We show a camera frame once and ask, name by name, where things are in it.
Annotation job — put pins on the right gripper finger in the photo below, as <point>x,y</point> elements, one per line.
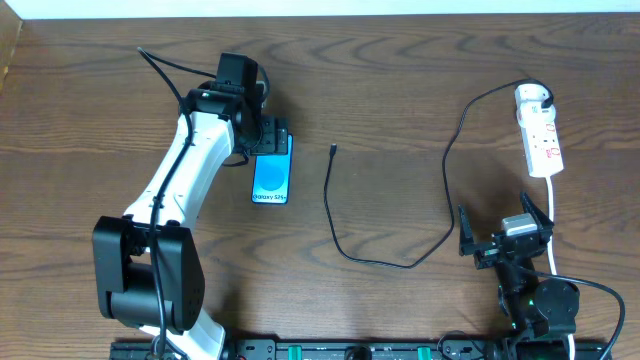
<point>466,239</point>
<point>543,222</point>

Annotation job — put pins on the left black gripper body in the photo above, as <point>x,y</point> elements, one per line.
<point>275,136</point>

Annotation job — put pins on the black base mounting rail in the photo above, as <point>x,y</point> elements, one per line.
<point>448,348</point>

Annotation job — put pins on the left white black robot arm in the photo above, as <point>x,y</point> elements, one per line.
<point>148,272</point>

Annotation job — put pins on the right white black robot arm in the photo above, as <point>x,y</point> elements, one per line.
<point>542,312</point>

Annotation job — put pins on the white charger plug adapter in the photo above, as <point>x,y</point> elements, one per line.
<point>534,104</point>

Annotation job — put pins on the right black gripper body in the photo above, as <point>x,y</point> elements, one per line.
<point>498,245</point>

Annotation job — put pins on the white power strip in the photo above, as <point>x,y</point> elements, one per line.
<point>542,149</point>

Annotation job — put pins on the blue screen Galaxy smartphone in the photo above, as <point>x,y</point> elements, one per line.
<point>271,183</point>

